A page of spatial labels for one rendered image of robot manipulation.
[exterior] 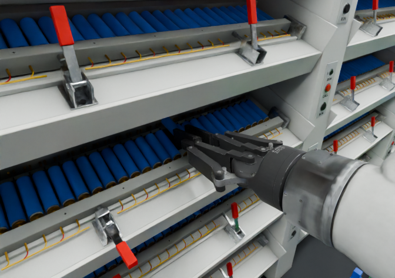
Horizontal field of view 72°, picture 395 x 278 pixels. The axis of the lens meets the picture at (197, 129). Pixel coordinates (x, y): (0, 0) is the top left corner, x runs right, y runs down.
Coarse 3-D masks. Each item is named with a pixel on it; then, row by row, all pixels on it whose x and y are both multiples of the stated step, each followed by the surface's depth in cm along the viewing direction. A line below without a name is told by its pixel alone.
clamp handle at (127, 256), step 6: (108, 228) 36; (114, 228) 36; (114, 234) 35; (114, 240) 34; (120, 240) 34; (120, 246) 33; (126, 246) 33; (120, 252) 33; (126, 252) 33; (126, 258) 32; (132, 258) 32; (126, 264) 32; (132, 264) 32
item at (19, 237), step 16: (256, 128) 57; (272, 128) 60; (176, 160) 46; (144, 176) 43; (160, 176) 43; (192, 176) 46; (112, 192) 39; (128, 192) 40; (160, 192) 43; (64, 208) 36; (80, 208) 37; (128, 208) 40; (32, 224) 34; (48, 224) 34; (64, 224) 36; (0, 240) 32; (16, 240) 32; (32, 240) 34; (0, 256) 32
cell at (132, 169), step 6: (120, 144) 47; (114, 150) 46; (120, 150) 45; (120, 156) 45; (126, 156) 45; (120, 162) 45; (126, 162) 44; (132, 162) 44; (126, 168) 44; (132, 168) 44; (132, 174) 44
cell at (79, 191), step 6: (66, 162) 42; (72, 162) 42; (66, 168) 41; (72, 168) 41; (66, 174) 41; (72, 174) 40; (78, 174) 41; (72, 180) 40; (78, 180) 40; (72, 186) 40; (78, 186) 39; (84, 186) 40; (78, 192) 39; (84, 192) 39; (78, 198) 39
